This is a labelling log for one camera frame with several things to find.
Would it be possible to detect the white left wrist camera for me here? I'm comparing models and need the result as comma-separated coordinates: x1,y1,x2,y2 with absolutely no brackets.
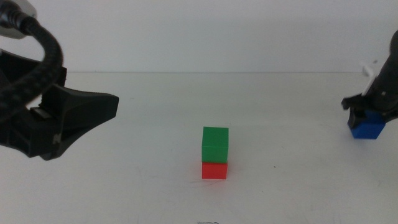
0,0,37,40

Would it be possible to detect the blue cube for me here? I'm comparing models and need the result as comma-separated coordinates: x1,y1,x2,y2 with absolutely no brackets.
350,110,386,140

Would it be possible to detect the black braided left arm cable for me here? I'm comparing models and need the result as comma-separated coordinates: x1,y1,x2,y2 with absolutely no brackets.
0,0,65,122

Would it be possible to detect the red cube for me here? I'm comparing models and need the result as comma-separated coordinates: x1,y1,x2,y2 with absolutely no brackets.
201,161,228,180

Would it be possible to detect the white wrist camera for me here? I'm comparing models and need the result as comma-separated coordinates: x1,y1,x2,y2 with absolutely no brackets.
360,60,379,96
0,0,37,40

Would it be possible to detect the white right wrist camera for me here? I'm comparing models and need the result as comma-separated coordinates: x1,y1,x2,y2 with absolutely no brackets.
360,60,379,96

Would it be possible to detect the green cube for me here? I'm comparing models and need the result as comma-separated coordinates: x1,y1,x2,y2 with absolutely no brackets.
201,126,229,164

